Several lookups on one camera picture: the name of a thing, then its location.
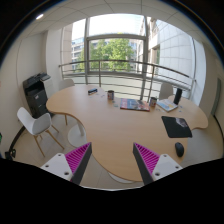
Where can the black computer mouse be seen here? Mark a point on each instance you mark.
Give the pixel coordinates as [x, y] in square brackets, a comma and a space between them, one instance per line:
[179, 149]

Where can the light blue book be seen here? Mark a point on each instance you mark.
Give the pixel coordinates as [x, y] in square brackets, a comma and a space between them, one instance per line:
[166, 105]

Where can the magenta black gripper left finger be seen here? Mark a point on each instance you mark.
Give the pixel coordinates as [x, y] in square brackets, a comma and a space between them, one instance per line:
[70, 166]

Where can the colourful magazine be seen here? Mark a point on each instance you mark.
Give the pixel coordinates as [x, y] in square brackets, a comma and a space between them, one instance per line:
[132, 104]

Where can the dark mug left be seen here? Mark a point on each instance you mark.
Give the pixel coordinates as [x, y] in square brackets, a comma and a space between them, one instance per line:
[110, 95]

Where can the wooden meeting table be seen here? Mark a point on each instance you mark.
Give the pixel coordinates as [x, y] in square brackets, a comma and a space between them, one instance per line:
[112, 131]

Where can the white chair behind table right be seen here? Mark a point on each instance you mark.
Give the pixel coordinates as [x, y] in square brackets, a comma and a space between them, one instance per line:
[166, 90]

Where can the white chair behind table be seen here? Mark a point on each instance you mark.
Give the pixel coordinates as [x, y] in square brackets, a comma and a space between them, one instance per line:
[166, 90]
[66, 83]

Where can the metal balcony railing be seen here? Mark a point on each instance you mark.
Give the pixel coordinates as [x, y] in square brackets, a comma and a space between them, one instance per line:
[131, 79]

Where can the small black box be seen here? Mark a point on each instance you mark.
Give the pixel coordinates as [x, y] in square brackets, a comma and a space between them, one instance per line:
[92, 91]

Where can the black speaker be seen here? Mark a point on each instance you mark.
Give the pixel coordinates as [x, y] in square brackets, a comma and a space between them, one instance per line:
[177, 96]

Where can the white chair behind table left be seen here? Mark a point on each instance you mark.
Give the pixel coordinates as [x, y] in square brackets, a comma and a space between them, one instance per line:
[66, 83]

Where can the black office printer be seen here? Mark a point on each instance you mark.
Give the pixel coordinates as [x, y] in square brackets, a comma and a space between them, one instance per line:
[35, 94]

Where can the white chair with wooden legs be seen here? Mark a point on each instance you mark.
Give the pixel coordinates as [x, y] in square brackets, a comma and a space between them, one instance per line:
[36, 126]

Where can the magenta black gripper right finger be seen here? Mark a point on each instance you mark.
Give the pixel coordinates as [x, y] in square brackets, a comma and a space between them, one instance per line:
[153, 166]

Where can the black mouse pad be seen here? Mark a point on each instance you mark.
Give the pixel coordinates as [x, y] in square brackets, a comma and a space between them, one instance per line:
[176, 127]

